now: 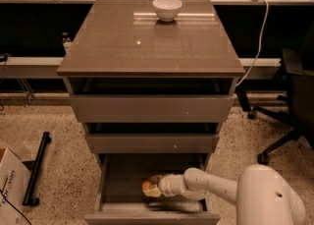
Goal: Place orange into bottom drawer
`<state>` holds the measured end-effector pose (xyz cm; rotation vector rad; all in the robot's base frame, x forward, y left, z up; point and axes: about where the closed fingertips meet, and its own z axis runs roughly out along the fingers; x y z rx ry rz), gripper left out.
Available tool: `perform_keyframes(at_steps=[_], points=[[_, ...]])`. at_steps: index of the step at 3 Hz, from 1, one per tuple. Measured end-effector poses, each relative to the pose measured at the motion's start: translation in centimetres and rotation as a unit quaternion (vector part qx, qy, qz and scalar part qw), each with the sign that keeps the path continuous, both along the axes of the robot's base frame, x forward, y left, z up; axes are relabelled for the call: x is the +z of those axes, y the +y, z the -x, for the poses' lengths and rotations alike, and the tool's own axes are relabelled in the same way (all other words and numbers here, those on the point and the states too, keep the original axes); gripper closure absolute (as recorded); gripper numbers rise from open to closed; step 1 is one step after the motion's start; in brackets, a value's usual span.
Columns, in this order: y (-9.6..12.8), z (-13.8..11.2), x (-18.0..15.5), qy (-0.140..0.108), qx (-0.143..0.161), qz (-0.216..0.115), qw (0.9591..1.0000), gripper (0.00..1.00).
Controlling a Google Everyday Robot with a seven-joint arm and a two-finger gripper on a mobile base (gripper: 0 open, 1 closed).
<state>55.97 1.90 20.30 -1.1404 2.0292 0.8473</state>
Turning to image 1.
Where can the grey drawer cabinet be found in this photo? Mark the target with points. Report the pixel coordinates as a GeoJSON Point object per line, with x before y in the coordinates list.
{"type": "Point", "coordinates": [123, 48]}

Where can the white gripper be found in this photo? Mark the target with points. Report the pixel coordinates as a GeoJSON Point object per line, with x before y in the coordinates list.
{"type": "Point", "coordinates": [166, 185]}

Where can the grey drawer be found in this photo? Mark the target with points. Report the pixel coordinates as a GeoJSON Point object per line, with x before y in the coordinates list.
{"type": "Point", "coordinates": [152, 137]}
{"type": "Point", "coordinates": [152, 108]}
{"type": "Point", "coordinates": [120, 200]}

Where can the small clear bottle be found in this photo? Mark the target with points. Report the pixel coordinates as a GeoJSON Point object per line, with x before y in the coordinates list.
{"type": "Point", "coordinates": [66, 40]}

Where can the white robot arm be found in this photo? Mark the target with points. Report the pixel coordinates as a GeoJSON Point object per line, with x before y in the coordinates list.
{"type": "Point", "coordinates": [260, 194]}

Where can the grey bottom drawer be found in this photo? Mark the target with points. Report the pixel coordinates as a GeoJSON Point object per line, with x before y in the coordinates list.
{"type": "Point", "coordinates": [120, 200]}

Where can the black metal bar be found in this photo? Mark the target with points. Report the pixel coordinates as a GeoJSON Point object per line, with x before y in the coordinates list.
{"type": "Point", "coordinates": [34, 167]}

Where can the white cardboard box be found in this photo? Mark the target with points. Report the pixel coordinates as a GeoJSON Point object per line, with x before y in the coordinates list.
{"type": "Point", "coordinates": [14, 177]}

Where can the white ceramic bowl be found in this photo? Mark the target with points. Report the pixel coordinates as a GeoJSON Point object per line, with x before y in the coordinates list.
{"type": "Point", "coordinates": [167, 10]}

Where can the grey top drawer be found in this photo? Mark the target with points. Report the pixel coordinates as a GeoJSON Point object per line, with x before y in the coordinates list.
{"type": "Point", "coordinates": [152, 108]}

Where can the orange fruit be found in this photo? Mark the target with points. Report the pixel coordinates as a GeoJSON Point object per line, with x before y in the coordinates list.
{"type": "Point", "coordinates": [146, 185]}

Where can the grey middle drawer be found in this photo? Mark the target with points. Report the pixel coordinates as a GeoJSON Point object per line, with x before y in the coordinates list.
{"type": "Point", "coordinates": [152, 137]}

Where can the black office chair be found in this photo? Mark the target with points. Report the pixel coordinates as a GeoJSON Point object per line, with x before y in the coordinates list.
{"type": "Point", "coordinates": [298, 70]}

